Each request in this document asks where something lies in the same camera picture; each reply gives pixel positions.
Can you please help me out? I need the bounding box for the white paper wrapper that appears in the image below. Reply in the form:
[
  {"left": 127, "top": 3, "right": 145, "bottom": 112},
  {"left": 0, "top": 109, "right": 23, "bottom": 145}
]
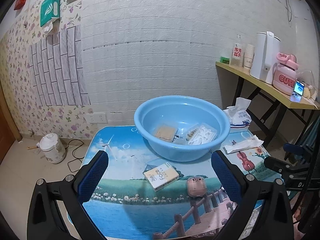
[{"left": 223, "top": 135, "right": 264, "bottom": 154}]

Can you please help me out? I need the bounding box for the pink pig-shaped case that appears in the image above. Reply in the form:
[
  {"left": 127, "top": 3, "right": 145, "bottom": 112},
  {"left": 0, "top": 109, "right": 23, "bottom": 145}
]
[{"left": 187, "top": 176, "right": 207, "bottom": 198}]

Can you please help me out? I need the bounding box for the clear box of floss picks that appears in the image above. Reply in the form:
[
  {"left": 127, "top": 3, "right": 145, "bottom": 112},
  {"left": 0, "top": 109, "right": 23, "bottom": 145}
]
[{"left": 185, "top": 123, "right": 217, "bottom": 145}]

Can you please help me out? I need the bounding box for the bag of cotton swabs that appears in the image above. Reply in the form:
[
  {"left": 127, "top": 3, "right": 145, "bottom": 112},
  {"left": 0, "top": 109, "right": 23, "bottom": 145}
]
[{"left": 172, "top": 128, "right": 193, "bottom": 145}]

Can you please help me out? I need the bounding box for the yellow white tissue pack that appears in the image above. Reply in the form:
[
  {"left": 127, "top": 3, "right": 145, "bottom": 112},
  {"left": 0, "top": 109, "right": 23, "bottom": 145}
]
[{"left": 143, "top": 162, "right": 180, "bottom": 191}]

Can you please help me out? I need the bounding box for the clear box of toothpicks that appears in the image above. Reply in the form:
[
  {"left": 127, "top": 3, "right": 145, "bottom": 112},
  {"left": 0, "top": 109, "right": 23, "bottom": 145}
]
[{"left": 153, "top": 123, "right": 178, "bottom": 142}]

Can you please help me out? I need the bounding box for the white rice cooker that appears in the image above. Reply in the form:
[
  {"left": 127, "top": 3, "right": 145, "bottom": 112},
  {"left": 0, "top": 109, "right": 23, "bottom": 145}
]
[{"left": 37, "top": 133, "right": 66, "bottom": 164}]

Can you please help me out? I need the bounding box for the soft tissue pack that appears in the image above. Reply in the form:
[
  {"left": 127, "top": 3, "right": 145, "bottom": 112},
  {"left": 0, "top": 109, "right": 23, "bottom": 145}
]
[{"left": 223, "top": 97, "right": 252, "bottom": 133}]

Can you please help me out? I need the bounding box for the smartphone on stand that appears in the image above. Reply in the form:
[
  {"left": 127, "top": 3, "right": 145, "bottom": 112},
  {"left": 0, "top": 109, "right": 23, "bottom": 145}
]
[{"left": 290, "top": 80, "right": 305, "bottom": 102}]

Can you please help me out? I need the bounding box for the pink cute water bottle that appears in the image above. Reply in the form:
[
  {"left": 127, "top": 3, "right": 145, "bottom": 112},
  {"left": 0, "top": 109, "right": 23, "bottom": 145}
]
[{"left": 272, "top": 53, "right": 299, "bottom": 95}]

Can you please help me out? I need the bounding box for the blue plastic basin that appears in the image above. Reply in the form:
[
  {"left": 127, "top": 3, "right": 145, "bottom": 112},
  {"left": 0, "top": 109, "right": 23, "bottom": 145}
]
[{"left": 134, "top": 95, "right": 230, "bottom": 162}]

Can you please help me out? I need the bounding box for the yellow side table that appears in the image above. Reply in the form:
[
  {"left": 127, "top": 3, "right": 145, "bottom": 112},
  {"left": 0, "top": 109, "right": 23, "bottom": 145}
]
[{"left": 215, "top": 62, "right": 319, "bottom": 147}]

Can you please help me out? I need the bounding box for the white electric kettle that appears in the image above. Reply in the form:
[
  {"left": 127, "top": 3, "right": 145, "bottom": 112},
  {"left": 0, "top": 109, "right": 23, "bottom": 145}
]
[{"left": 250, "top": 31, "right": 281, "bottom": 85}]

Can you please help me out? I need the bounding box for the clear bottle red label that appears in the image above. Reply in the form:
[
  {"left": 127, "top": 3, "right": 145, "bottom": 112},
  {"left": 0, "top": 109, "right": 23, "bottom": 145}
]
[{"left": 230, "top": 34, "right": 244, "bottom": 67}]

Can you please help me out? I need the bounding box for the small green box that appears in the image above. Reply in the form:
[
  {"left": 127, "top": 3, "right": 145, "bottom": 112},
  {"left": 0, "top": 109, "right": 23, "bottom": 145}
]
[{"left": 220, "top": 56, "right": 230, "bottom": 64}]

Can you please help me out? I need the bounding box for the black power cable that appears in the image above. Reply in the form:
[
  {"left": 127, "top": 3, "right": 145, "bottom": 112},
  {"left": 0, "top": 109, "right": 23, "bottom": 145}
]
[{"left": 65, "top": 138, "right": 86, "bottom": 173}]

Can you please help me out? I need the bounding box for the wall power socket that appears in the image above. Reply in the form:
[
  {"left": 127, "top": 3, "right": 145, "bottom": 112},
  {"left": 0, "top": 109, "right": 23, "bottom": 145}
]
[{"left": 87, "top": 112, "right": 107, "bottom": 124}]

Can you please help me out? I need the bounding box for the green wall tissue holder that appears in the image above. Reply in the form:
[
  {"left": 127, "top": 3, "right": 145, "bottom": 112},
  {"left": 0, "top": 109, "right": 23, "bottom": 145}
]
[{"left": 40, "top": 0, "right": 60, "bottom": 27}]

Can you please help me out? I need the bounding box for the red wall box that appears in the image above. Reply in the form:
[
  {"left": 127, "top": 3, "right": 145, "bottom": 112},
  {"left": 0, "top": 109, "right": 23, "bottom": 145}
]
[{"left": 14, "top": 0, "right": 27, "bottom": 10}]

